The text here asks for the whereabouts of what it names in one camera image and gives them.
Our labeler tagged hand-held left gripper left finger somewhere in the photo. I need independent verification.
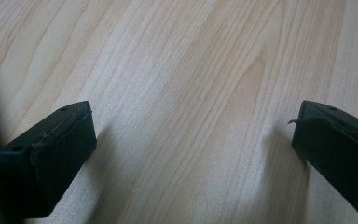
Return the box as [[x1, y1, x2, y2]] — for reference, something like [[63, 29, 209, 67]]
[[0, 100, 98, 219]]

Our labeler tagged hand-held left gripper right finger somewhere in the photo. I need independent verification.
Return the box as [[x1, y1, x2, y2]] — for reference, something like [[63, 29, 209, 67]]
[[291, 99, 358, 217]]

